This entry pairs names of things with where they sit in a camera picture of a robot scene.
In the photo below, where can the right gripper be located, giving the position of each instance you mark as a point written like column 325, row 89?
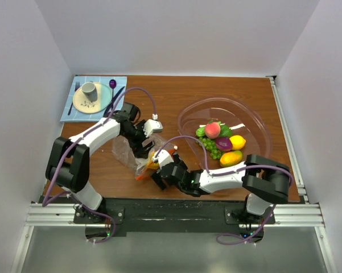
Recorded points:
column 157, row 179

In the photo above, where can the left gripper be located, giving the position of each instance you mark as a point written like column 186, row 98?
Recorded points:
column 139, row 151

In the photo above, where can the clear zip top bag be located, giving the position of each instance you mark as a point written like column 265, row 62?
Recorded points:
column 122, row 151

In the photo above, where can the green fake grapes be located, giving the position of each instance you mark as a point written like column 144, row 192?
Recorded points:
column 210, row 145

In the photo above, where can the purple fake eggplant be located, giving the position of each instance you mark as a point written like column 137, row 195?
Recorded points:
column 223, row 144

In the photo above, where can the fake peach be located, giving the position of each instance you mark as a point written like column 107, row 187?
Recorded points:
column 212, row 130

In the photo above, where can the orange green fake mango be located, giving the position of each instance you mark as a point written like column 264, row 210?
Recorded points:
column 231, row 158

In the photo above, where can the green fake bell pepper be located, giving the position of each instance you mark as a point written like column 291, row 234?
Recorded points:
column 225, row 131

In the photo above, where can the yellow fake lemon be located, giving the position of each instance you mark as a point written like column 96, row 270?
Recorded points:
column 238, row 142

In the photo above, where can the large clear plastic bowl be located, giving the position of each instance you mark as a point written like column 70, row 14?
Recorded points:
column 241, row 119

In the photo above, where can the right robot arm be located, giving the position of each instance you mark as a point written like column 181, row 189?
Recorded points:
column 267, row 181

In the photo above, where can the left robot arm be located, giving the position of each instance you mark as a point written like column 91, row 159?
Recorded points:
column 69, row 161

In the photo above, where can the dark blue plastic knife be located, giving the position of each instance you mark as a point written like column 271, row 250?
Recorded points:
column 108, row 109

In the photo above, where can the purple plastic spoon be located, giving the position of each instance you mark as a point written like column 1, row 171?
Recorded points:
column 112, row 84

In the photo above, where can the blue checked placemat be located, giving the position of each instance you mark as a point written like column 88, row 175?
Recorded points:
column 70, row 114

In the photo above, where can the beige and green plate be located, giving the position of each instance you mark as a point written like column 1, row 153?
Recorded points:
column 82, row 104

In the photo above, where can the grey cup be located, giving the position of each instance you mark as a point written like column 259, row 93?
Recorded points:
column 90, row 91

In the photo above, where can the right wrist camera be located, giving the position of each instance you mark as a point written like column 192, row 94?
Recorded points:
column 163, row 157

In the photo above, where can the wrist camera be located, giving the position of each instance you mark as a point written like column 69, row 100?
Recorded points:
column 152, row 126
column 163, row 157

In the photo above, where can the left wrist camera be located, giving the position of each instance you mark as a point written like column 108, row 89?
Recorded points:
column 152, row 126

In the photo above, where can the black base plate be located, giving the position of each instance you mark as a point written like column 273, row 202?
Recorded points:
column 180, row 216

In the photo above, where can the aluminium rail frame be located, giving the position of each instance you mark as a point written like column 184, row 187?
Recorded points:
column 297, row 242

